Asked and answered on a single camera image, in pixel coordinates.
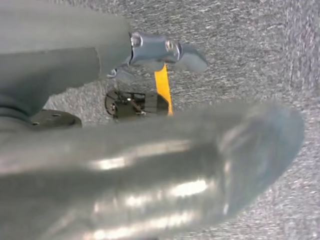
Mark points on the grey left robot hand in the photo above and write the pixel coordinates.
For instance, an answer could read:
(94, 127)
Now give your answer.
(124, 185)

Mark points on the black robot left foot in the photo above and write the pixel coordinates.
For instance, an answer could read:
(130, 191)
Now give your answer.
(130, 106)

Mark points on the yellow floor tape frame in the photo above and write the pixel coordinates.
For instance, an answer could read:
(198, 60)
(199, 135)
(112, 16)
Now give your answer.
(164, 89)

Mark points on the dark robot leg disc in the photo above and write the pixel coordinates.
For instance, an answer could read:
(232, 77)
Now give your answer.
(57, 120)

